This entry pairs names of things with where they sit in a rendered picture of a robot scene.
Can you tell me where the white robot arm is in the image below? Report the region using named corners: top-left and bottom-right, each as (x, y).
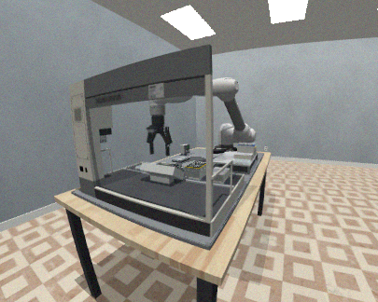
top-left (213, 77), bottom-right (256, 151)

